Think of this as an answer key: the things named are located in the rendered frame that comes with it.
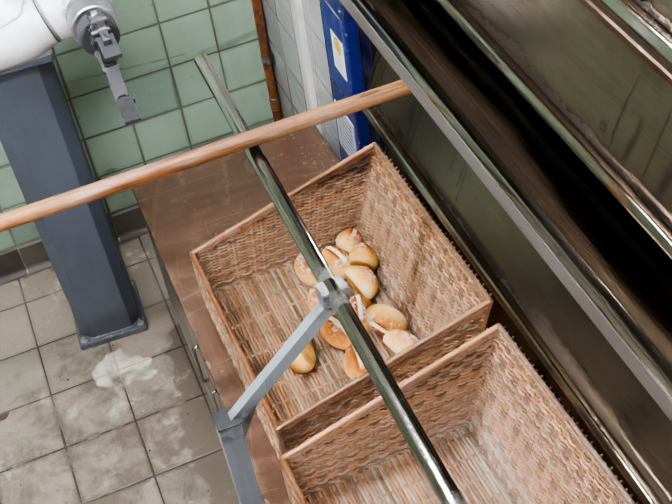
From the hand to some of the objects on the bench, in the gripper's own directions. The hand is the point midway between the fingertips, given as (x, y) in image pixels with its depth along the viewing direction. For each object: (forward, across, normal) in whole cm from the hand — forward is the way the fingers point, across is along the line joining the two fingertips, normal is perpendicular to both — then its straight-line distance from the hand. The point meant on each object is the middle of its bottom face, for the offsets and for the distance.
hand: (122, 86), depth 193 cm
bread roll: (-10, +75, -43) cm, 87 cm away
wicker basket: (+7, +76, -29) cm, 82 cm away
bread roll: (-4, +75, -40) cm, 85 cm away
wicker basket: (+67, +76, -29) cm, 106 cm away
